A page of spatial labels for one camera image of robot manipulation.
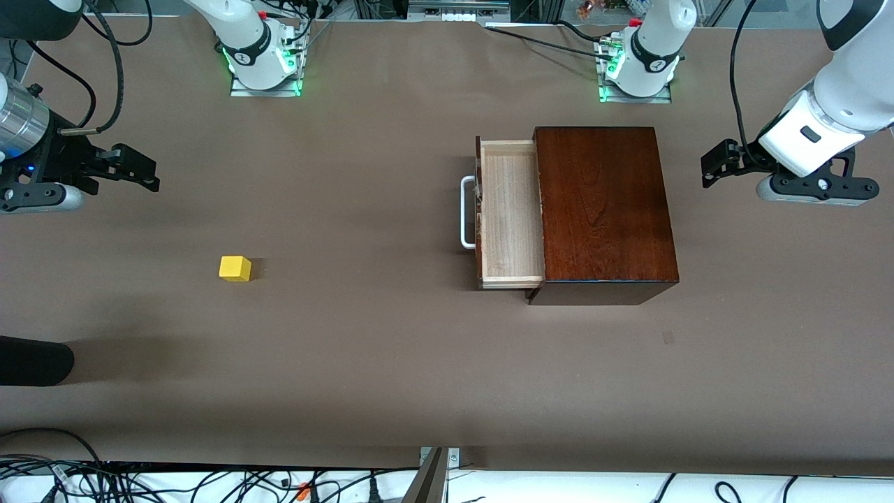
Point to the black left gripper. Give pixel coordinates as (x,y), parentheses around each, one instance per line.
(746,158)

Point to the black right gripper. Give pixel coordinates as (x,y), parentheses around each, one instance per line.
(54,159)

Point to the yellow cube block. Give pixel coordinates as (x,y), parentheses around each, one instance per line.
(235,269)

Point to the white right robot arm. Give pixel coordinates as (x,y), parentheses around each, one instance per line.
(241,28)

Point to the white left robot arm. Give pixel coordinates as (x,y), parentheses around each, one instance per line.
(845,84)

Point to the dark brown wooden cabinet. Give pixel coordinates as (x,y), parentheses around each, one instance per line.
(607,209)

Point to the black padded cylinder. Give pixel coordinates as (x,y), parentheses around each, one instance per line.
(35,360)

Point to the grey power strip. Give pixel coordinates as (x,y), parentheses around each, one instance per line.
(454,10)

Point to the white board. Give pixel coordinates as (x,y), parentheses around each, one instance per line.
(559,489)

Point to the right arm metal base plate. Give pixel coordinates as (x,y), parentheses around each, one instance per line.
(239,91)

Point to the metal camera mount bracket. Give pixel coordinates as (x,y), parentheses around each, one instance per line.
(429,482)

